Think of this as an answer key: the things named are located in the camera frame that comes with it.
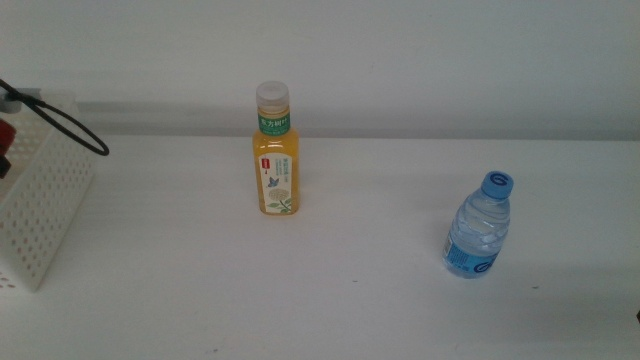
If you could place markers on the yellow juice bottle green label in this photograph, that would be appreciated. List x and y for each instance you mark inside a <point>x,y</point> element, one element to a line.
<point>276,150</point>

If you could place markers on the clear water bottle blue cap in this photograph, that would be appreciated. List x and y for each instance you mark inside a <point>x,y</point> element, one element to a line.
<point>477,235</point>

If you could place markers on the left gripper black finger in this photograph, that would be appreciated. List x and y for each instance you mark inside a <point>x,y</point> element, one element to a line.
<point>4,166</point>

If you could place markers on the red cola can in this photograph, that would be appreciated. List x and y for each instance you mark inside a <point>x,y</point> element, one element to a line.
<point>6,134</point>

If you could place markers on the white perforated plastic basket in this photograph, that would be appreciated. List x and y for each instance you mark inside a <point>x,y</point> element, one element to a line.
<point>32,280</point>

